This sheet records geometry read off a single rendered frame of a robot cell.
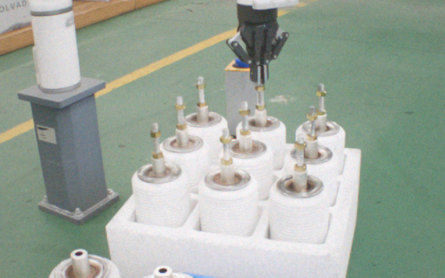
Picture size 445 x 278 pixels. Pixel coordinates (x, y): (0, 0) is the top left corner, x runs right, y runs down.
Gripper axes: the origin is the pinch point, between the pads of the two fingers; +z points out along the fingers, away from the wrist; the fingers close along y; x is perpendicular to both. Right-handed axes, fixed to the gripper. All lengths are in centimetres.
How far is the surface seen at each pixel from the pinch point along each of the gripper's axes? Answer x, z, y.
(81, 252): 28, 7, 45
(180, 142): 0.5, 9.5, 17.5
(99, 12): -227, 30, -41
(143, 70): -123, 36, -25
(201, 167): 4.4, 13.4, 15.3
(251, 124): -0.5, 10.1, 1.7
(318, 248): 32.4, 17.3, 10.3
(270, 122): 0.9, 10.1, -1.8
